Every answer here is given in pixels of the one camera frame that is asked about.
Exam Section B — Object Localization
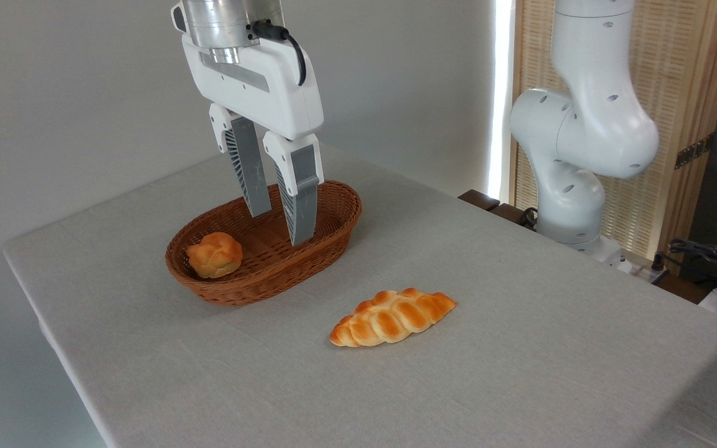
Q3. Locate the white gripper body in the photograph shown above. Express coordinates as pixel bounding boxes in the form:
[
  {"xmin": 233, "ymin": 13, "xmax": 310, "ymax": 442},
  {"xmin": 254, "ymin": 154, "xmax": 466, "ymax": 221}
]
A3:
[{"xmin": 181, "ymin": 34, "xmax": 326, "ymax": 141}]

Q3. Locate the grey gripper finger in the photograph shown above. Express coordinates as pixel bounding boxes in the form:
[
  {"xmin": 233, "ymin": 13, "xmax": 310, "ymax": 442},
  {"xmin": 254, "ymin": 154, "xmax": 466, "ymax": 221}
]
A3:
[
  {"xmin": 263, "ymin": 131, "xmax": 324, "ymax": 246},
  {"xmin": 209, "ymin": 103, "xmax": 273, "ymax": 218}
]

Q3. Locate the long braided bread loaf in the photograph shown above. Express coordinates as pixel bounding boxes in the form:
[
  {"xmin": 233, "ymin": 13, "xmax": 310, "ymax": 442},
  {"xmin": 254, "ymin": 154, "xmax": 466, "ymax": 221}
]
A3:
[{"xmin": 329, "ymin": 287, "xmax": 457, "ymax": 348}]

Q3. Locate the brown wicker oval basket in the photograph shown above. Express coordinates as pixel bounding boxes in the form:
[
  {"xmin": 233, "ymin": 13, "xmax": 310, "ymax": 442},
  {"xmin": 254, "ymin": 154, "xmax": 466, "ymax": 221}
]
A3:
[{"xmin": 165, "ymin": 179, "xmax": 363, "ymax": 307}]

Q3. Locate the round knotted bread roll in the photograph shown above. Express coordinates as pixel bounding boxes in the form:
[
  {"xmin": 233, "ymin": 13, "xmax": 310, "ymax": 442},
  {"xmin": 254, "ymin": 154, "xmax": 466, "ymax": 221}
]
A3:
[{"xmin": 185, "ymin": 232, "xmax": 244, "ymax": 279}]

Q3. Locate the grey tablecloth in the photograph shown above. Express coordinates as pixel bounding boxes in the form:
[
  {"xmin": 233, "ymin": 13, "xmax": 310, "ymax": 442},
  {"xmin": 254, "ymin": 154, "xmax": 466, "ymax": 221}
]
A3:
[{"xmin": 2, "ymin": 142, "xmax": 717, "ymax": 448}]

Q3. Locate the dark metal screen hinge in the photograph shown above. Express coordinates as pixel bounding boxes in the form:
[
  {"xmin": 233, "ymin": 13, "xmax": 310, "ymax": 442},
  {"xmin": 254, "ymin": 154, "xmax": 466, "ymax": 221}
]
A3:
[{"xmin": 674, "ymin": 133, "xmax": 716, "ymax": 170}]

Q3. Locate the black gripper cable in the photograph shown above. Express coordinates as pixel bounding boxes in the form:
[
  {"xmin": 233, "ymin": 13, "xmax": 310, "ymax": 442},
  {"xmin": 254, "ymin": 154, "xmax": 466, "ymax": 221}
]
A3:
[{"xmin": 251, "ymin": 20, "xmax": 308, "ymax": 86}]

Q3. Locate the black cable bundle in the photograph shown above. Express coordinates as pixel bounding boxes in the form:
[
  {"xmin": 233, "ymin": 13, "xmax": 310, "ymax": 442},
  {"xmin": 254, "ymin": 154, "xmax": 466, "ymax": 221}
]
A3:
[{"xmin": 668, "ymin": 238, "xmax": 717, "ymax": 288}]

